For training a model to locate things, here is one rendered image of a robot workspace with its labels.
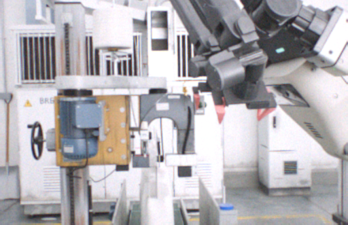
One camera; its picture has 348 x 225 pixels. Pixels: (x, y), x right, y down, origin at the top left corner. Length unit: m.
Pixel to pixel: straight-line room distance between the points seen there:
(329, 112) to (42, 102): 3.88
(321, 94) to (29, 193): 4.09
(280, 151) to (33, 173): 3.00
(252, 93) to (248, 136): 5.17
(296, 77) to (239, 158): 5.00
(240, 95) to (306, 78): 0.26
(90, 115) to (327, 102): 0.89
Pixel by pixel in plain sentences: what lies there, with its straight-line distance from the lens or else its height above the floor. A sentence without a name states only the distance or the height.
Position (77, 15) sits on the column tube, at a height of 1.70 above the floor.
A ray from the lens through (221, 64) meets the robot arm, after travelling 0.87.
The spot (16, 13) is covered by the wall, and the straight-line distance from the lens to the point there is 6.28.
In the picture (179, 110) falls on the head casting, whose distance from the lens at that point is 1.90.
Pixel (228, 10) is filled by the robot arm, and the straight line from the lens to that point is 0.93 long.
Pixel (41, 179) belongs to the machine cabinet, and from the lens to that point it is 4.85.
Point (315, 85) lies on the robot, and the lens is 1.16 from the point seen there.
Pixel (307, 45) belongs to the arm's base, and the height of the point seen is 1.44.
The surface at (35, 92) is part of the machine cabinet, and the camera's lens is 4.77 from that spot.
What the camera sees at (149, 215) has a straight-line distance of 2.21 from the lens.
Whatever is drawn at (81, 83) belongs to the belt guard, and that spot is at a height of 1.39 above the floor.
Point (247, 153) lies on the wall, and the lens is 6.14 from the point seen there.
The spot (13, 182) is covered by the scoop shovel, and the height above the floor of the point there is 0.21.
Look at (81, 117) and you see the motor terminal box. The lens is 1.65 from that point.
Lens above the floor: 1.34
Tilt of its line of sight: 3 degrees down
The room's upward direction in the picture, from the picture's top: 1 degrees counter-clockwise
